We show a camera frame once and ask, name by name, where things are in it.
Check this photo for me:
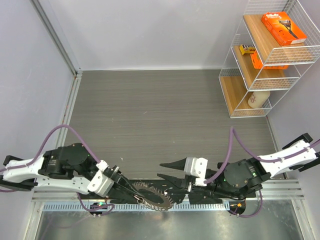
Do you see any metal disc with keyrings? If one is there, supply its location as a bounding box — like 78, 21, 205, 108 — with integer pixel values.
133, 181, 174, 212

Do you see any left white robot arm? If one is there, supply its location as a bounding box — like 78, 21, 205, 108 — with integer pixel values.
0, 143, 143, 200

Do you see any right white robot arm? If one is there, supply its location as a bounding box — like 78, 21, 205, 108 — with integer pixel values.
158, 133, 320, 204

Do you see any cream bottle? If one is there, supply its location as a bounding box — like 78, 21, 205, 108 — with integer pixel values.
248, 91, 271, 109

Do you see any orange snack pack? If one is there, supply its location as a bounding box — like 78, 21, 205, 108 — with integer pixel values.
250, 51, 289, 70

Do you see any orange razor box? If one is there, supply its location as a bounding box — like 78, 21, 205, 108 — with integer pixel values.
261, 11, 308, 46

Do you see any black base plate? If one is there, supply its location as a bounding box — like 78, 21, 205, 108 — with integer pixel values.
82, 177, 256, 205

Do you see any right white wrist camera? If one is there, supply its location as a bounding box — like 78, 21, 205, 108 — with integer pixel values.
183, 157, 208, 187

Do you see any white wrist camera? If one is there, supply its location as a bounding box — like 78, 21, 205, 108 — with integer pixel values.
183, 157, 208, 187
87, 160, 114, 198

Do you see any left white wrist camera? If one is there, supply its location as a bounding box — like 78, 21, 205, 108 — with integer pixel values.
87, 160, 114, 198

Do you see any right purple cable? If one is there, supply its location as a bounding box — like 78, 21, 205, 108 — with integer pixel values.
203, 126, 320, 217

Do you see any white slotted cable duct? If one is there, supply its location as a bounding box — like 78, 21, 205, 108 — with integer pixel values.
42, 201, 230, 212

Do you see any white wire shelf rack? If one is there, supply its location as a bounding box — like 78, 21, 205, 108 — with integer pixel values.
218, 0, 320, 118

